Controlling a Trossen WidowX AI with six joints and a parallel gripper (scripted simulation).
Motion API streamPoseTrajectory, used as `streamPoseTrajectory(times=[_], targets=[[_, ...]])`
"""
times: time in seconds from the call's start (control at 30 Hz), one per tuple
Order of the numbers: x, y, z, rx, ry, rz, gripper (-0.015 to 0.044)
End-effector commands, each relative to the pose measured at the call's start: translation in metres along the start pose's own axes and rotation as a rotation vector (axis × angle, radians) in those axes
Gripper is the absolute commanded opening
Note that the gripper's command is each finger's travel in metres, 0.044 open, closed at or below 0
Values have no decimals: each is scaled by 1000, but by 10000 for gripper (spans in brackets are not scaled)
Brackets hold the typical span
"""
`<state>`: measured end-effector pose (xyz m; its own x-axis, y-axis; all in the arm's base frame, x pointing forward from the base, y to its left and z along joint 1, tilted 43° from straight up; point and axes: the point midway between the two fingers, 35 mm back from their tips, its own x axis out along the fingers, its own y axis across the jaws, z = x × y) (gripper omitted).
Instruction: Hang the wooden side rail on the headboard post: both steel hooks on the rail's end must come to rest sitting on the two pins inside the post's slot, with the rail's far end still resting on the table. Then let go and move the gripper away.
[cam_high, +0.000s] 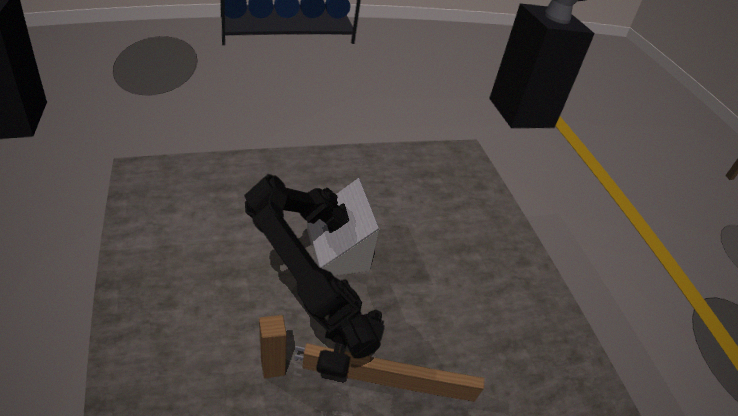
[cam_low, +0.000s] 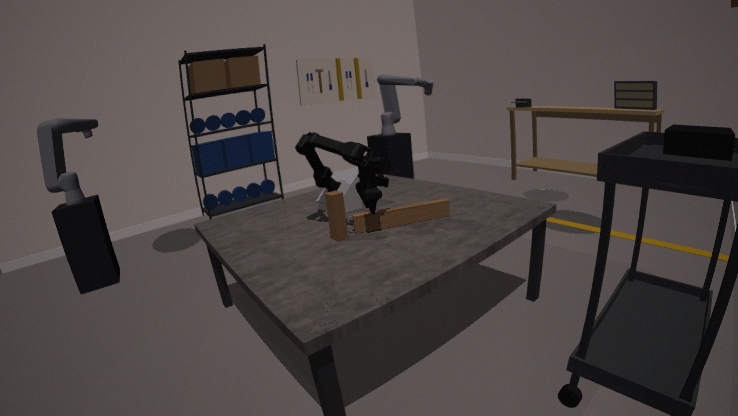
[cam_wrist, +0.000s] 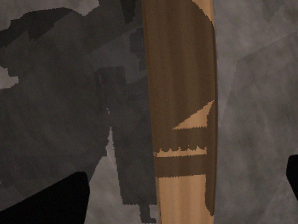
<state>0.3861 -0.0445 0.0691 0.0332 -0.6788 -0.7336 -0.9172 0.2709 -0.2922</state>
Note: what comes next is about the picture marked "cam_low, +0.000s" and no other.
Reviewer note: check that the brown wooden post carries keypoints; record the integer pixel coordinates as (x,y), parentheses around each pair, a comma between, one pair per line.
(336,215)

